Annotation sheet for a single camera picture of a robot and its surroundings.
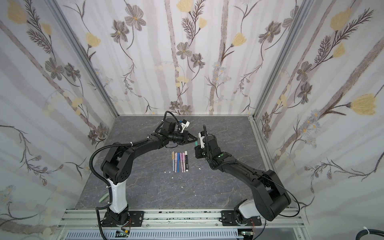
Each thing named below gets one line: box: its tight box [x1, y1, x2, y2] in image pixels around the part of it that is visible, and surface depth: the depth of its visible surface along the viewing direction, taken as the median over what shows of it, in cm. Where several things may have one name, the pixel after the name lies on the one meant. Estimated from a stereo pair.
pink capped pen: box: [182, 152, 186, 173], surface depth 97 cm
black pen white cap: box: [184, 150, 189, 172], surface depth 97 cm
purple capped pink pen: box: [180, 152, 184, 173], surface depth 97 cm
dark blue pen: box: [176, 152, 180, 173], surface depth 97 cm
